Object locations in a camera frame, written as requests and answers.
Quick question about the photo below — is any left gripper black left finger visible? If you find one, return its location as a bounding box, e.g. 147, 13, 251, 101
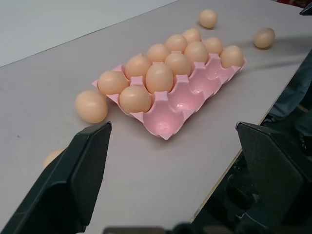
0, 121, 113, 234

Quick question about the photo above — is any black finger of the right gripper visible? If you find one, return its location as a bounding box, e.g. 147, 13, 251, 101
299, 4, 312, 17

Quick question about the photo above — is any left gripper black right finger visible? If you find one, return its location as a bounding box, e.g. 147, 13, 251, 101
235, 121, 312, 234

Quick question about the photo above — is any pink plastic egg tray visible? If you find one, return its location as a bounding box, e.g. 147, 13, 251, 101
91, 36, 248, 141

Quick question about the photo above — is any tan egg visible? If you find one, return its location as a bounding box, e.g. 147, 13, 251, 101
253, 28, 276, 49
164, 34, 188, 53
119, 85, 152, 114
146, 43, 172, 63
43, 148, 67, 169
164, 52, 192, 76
125, 55, 152, 80
199, 9, 218, 29
145, 62, 174, 94
202, 37, 224, 56
220, 45, 245, 69
75, 90, 108, 124
181, 28, 202, 43
97, 70, 129, 96
184, 41, 209, 63

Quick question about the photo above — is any dark grey robot body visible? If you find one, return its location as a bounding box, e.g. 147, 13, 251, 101
267, 48, 312, 156

